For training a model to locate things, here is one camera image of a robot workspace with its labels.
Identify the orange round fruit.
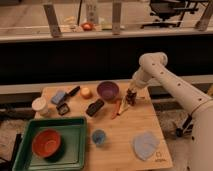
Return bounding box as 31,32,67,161
80,87,92,99

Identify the black rectangular block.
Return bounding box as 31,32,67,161
86,99,104,117

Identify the orange bowl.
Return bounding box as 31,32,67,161
31,129,61,158

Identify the black handled brush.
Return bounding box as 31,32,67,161
64,86,80,101

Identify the white lidded cup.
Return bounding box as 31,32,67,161
32,97,49,116

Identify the black stand beside table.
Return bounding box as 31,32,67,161
175,115,193,137

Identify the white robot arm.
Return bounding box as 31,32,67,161
128,52,213,171

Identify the orange fruit in background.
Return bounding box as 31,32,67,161
81,22,94,31

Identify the dark red grape bunch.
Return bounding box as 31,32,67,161
126,89,137,106

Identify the light blue cloth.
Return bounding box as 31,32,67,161
132,131,160,161

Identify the blue plastic cup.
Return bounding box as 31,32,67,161
92,130,106,147

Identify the small black box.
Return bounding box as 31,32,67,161
56,103,70,115

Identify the purple bowl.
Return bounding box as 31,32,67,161
97,81,119,101

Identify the black office chair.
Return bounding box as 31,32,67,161
142,0,209,28

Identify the orange carrot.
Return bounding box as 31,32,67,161
111,100,121,119

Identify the blue sponge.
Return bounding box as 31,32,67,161
51,91,66,105

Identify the green plastic tray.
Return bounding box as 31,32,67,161
12,117,87,171

